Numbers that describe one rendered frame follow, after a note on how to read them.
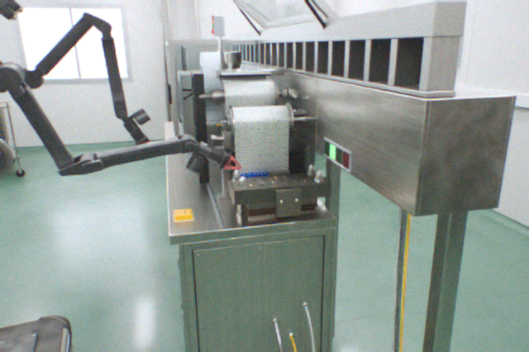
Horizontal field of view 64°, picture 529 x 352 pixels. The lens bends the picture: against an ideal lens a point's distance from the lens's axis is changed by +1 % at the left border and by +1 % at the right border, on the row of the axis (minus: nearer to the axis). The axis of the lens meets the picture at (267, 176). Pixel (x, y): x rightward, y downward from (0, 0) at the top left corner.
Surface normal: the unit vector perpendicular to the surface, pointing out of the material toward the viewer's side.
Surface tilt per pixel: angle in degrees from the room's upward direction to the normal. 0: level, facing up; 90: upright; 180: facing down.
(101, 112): 90
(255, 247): 90
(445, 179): 90
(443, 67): 90
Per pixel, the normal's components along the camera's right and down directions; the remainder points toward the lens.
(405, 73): 0.23, 0.29
